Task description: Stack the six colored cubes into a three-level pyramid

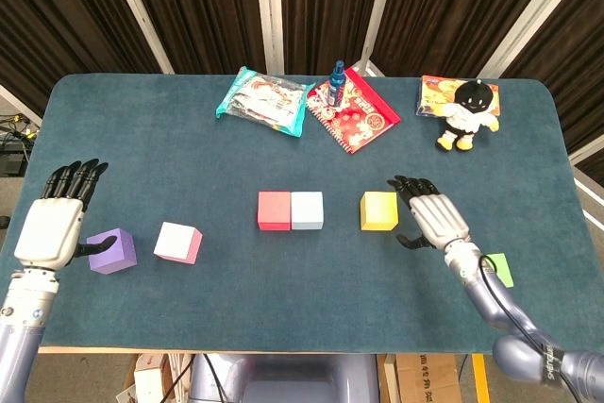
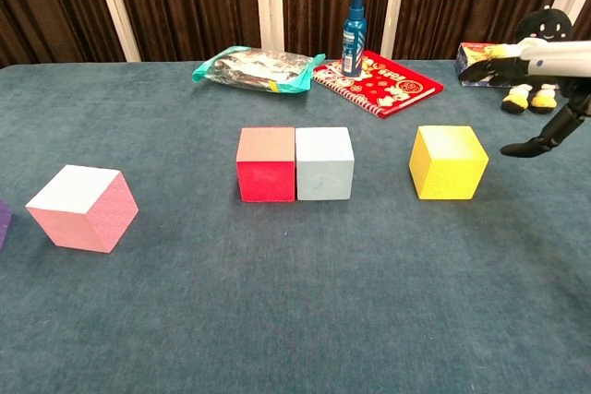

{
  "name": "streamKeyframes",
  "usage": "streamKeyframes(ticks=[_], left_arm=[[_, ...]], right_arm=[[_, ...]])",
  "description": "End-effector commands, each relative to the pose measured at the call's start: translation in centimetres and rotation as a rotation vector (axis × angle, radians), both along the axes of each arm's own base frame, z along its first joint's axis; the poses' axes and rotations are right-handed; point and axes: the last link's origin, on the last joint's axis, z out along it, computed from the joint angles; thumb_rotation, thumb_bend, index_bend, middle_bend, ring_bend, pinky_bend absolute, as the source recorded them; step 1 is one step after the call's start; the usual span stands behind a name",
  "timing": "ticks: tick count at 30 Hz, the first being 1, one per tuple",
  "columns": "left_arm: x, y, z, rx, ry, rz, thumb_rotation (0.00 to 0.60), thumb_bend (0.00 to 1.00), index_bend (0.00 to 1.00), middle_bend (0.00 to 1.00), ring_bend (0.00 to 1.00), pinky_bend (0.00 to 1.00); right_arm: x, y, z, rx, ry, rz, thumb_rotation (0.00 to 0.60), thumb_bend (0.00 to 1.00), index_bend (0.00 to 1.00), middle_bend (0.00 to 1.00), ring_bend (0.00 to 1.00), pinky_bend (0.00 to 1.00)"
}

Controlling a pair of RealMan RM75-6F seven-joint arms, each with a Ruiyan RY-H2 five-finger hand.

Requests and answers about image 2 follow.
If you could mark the blue and orange carton box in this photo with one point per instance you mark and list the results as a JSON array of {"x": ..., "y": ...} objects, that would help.
[{"x": 467, "y": 56}]

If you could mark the teal snack packet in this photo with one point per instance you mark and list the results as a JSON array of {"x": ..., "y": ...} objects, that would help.
[{"x": 258, "y": 68}]

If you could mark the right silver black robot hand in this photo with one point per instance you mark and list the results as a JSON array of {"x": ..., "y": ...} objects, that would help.
[{"x": 558, "y": 59}]

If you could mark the red foam cube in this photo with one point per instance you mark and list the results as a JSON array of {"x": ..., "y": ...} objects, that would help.
[{"x": 265, "y": 182}]

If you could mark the pink foam cube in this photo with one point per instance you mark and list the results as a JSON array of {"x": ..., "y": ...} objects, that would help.
[{"x": 78, "y": 218}]

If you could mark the red spiral notebook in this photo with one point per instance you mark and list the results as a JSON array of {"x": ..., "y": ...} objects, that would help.
[{"x": 397, "y": 87}]

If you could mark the purple foam cube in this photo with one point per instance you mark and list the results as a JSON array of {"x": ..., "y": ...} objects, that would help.
[{"x": 3, "y": 225}]

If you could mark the blue spray bottle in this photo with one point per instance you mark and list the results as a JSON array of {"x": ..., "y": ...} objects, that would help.
[{"x": 353, "y": 43}]

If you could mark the black plush doll white shirt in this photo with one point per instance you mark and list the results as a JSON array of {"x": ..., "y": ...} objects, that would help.
[{"x": 545, "y": 25}]

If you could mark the yellow foam cube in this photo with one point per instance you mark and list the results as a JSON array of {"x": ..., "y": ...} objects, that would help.
[{"x": 448, "y": 172}]

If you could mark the teal felt table cover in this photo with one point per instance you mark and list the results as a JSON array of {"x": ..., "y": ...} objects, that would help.
[{"x": 295, "y": 297}]

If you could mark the light blue foam cube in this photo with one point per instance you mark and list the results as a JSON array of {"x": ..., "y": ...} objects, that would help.
[{"x": 323, "y": 172}]

